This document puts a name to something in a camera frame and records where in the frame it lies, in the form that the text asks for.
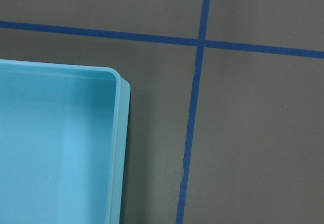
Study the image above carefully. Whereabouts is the light blue plastic bin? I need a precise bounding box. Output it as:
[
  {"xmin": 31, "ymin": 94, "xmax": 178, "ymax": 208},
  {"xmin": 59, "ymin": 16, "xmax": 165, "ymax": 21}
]
[{"xmin": 1, "ymin": 60, "xmax": 131, "ymax": 223}]

